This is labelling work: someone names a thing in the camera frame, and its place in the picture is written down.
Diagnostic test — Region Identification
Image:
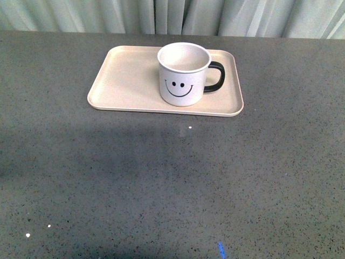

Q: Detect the beige rectangular tray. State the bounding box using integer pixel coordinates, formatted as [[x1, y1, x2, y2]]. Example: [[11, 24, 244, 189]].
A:
[[87, 46, 244, 117]]

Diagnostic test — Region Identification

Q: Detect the pale grey curtain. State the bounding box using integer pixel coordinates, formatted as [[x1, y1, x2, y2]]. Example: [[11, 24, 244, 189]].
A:
[[1, 0, 344, 39]]

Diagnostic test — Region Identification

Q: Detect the white smiley face mug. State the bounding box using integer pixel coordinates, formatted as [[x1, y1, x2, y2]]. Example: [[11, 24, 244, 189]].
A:
[[157, 42, 225, 107]]

